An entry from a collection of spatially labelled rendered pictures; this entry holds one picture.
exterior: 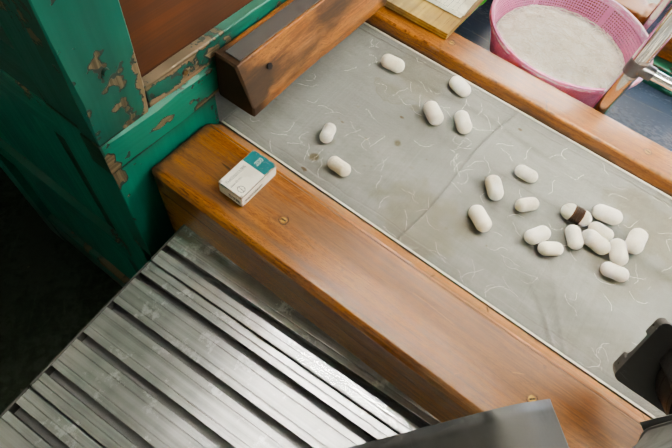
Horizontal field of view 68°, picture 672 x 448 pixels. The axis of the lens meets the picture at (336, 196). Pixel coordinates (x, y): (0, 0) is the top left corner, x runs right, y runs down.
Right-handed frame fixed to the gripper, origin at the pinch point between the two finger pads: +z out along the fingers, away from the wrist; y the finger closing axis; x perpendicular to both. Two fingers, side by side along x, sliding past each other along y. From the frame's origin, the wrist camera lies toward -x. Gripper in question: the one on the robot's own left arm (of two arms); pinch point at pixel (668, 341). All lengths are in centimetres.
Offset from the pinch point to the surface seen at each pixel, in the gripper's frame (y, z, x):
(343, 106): 44.8, 11.7, -0.1
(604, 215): 8.7, 15.1, -5.8
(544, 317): 9.1, 3.8, 6.3
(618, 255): 5.4, 11.6, -3.0
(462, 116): 30.6, 16.3, -7.1
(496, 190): 21.3, 10.4, -1.9
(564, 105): 20.1, 24.7, -15.1
